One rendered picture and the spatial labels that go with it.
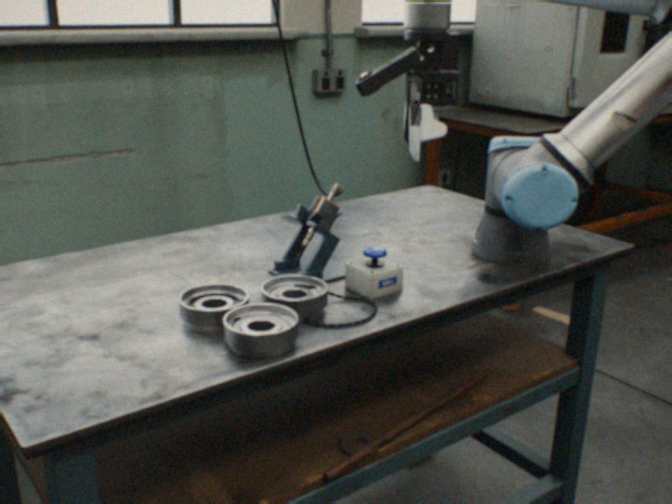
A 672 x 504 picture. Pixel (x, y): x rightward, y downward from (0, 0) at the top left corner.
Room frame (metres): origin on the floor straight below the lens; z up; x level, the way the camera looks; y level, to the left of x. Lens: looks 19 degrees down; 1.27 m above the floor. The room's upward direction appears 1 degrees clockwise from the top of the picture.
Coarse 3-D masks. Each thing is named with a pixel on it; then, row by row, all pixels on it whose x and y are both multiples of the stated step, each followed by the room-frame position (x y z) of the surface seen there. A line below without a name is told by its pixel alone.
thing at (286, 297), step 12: (288, 276) 1.09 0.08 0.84; (300, 276) 1.09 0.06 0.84; (264, 288) 1.05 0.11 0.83; (288, 288) 1.07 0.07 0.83; (300, 288) 1.07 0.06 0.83; (324, 288) 1.06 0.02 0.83; (264, 300) 1.02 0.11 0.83; (276, 300) 1.00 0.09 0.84; (288, 300) 0.99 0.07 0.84; (300, 300) 0.99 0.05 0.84; (312, 300) 1.00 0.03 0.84; (324, 300) 1.02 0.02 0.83; (300, 312) 0.99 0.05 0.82; (312, 312) 1.00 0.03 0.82
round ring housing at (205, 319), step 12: (192, 288) 1.03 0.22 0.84; (204, 288) 1.05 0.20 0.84; (216, 288) 1.05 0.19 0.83; (228, 288) 1.05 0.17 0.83; (240, 288) 1.04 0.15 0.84; (180, 300) 0.98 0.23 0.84; (204, 300) 1.01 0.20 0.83; (216, 300) 1.02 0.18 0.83; (228, 300) 1.01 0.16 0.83; (180, 312) 0.98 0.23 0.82; (192, 312) 0.96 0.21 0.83; (204, 312) 0.95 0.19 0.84; (216, 312) 0.95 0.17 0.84; (192, 324) 0.96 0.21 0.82; (204, 324) 0.95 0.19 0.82; (216, 324) 0.95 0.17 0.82
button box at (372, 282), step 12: (348, 264) 1.14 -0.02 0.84; (360, 264) 1.14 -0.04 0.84; (372, 264) 1.13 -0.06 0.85; (384, 264) 1.14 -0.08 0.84; (396, 264) 1.14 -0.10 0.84; (348, 276) 1.14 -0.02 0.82; (360, 276) 1.11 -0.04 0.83; (372, 276) 1.09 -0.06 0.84; (384, 276) 1.11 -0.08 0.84; (396, 276) 1.12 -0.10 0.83; (348, 288) 1.14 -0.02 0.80; (360, 288) 1.11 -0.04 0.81; (372, 288) 1.09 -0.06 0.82; (384, 288) 1.11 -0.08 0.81; (396, 288) 1.12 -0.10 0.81
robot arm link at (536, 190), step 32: (640, 64) 1.19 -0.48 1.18; (608, 96) 1.18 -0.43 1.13; (640, 96) 1.16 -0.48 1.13; (576, 128) 1.18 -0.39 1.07; (608, 128) 1.16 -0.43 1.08; (640, 128) 1.17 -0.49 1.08; (512, 160) 1.23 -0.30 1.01; (544, 160) 1.16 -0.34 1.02; (576, 160) 1.15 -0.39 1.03; (512, 192) 1.14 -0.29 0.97; (544, 192) 1.14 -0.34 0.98; (576, 192) 1.13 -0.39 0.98; (544, 224) 1.14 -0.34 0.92
